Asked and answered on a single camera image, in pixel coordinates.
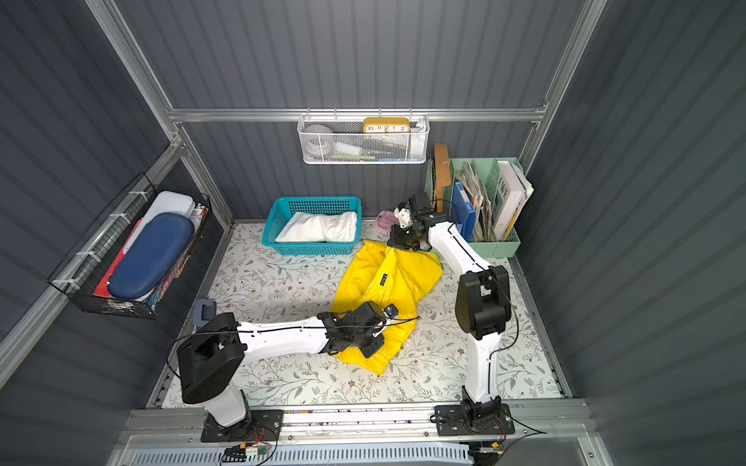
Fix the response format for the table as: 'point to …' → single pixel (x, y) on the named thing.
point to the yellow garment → (387, 278)
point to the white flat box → (166, 202)
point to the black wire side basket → (84, 272)
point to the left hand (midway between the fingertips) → (382, 339)
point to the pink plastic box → (384, 221)
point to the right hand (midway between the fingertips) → (396, 239)
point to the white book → (511, 194)
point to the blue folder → (464, 211)
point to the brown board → (442, 173)
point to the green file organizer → (479, 176)
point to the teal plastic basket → (283, 209)
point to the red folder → (102, 289)
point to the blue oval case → (152, 255)
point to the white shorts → (306, 226)
